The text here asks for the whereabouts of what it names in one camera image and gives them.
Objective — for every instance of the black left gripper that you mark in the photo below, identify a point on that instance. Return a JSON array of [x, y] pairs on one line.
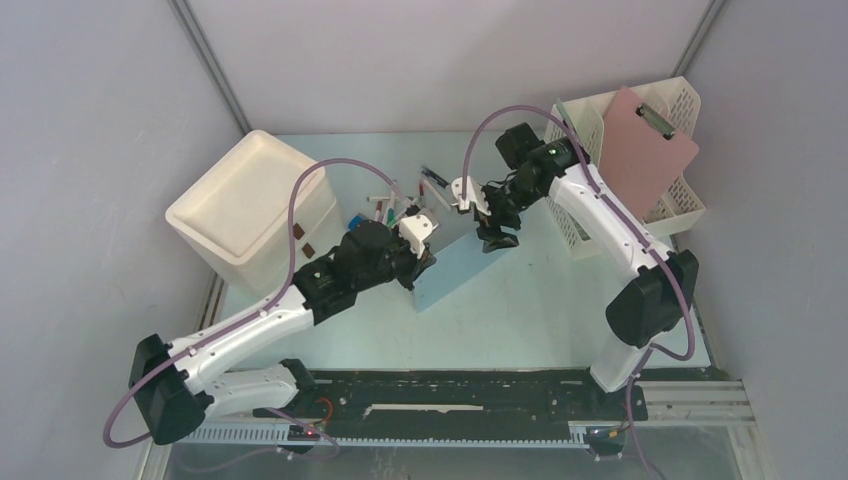
[[416, 267]]

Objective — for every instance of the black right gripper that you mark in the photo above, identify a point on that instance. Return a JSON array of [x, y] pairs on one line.
[[492, 236]]

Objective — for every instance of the blue clipboard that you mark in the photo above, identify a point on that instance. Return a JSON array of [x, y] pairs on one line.
[[448, 285]]

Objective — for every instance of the green clipboard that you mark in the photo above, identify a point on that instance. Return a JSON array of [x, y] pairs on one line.
[[567, 120]]

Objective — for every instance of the pink clipboard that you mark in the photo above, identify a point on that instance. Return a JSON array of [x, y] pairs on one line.
[[642, 153]]

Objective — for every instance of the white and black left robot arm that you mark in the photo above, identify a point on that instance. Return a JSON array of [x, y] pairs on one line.
[[178, 385]]

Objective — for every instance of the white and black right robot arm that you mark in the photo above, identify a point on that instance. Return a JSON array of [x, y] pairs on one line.
[[658, 284]]

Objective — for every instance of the white marker green tip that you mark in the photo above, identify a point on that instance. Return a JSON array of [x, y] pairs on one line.
[[399, 215]]

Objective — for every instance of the white chalk stick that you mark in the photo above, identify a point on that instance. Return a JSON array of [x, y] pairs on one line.
[[437, 194]]

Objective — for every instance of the white marker teal tip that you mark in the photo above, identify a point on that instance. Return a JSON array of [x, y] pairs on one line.
[[393, 192]]

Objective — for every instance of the blue eraser left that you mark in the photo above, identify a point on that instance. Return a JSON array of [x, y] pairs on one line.
[[356, 220]]

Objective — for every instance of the white drawer cabinet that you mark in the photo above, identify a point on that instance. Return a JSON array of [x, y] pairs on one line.
[[243, 221]]

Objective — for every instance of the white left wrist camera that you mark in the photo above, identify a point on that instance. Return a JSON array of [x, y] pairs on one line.
[[416, 226]]

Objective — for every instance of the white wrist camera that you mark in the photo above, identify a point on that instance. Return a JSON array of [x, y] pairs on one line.
[[469, 196], [416, 226]]

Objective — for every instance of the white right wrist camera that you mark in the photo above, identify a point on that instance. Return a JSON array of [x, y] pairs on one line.
[[469, 196]]

